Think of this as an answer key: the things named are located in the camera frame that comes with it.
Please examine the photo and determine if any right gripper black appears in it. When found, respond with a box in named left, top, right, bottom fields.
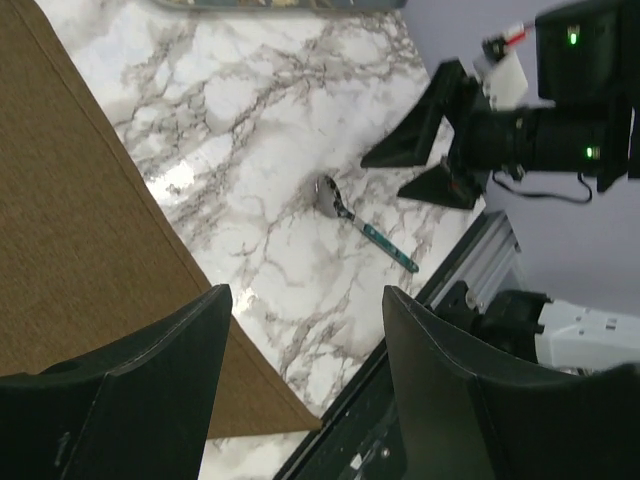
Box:
left=360, top=59, right=538, bottom=210

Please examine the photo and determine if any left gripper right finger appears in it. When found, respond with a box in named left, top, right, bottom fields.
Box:
left=382, top=286, right=639, bottom=479

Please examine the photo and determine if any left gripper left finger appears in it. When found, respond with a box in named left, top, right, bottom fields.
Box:
left=1, top=285, right=232, bottom=480

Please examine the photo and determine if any brown cloth napkin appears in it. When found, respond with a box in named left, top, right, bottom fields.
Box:
left=1, top=1, right=320, bottom=438

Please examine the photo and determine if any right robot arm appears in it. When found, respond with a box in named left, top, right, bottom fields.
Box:
left=361, top=1, right=639, bottom=376

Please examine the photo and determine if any floral blue serving tray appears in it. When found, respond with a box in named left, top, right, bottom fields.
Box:
left=159, top=0, right=408, bottom=12

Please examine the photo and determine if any black mounting base rail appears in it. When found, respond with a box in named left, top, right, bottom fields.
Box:
left=272, top=279, right=501, bottom=480

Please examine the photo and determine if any spoon with teal handle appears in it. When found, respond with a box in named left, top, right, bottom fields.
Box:
left=314, top=174, right=419, bottom=274

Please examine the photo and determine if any aluminium extrusion frame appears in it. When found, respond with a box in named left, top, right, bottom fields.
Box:
left=416, top=212, right=527, bottom=311

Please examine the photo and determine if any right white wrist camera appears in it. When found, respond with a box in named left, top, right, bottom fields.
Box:
left=473, top=37, right=528, bottom=110

